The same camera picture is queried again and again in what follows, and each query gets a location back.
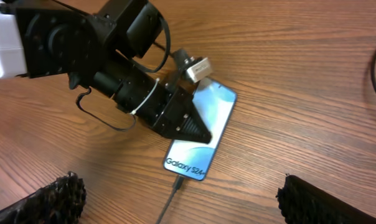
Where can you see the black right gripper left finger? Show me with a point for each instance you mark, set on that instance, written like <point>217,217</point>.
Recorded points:
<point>60,202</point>

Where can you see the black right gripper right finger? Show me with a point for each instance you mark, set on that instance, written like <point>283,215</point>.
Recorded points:
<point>302,202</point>

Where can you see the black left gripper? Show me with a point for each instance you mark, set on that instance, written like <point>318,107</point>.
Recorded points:
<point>172,114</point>

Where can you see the Samsung Galaxy smartphone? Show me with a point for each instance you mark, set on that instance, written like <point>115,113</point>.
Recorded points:
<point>215,103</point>

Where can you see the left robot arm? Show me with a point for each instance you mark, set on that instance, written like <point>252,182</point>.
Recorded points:
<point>101,51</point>

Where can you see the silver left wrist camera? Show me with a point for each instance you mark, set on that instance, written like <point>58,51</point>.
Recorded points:
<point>199,70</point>

